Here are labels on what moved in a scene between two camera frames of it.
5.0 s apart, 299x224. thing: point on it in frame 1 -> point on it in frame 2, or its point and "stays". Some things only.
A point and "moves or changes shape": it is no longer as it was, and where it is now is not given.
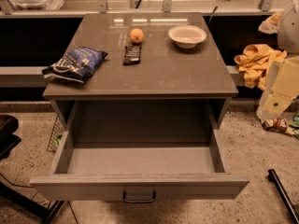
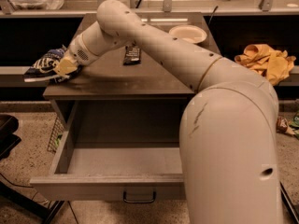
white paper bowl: x=187 y=36 stays
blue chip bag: x=77 y=63 moves or changes shape
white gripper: x=290 y=28 -> x=78 y=52
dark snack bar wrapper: x=132 y=55 stays
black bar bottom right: x=285 y=199 stays
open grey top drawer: x=137 y=173 stays
